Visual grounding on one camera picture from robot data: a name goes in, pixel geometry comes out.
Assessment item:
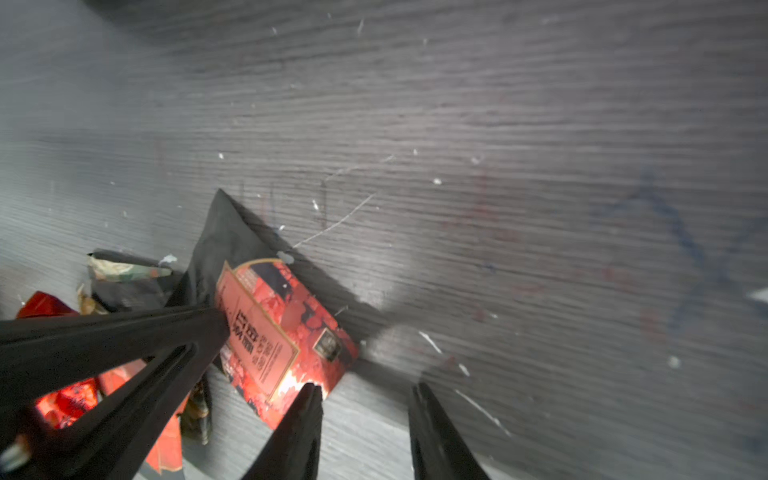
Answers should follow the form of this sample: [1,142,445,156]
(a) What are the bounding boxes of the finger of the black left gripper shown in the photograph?
[1,306,229,479]

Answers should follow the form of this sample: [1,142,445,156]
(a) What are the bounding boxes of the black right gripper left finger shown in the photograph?
[243,383,323,480]

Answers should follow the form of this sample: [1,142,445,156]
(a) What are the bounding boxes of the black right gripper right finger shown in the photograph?
[408,382,489,480]

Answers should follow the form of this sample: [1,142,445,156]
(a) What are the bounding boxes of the yellow oolong tea bag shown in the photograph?
[78,250,213,445]

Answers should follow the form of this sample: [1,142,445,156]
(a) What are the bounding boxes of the red foil tea bag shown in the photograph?
[16,291,100,430]

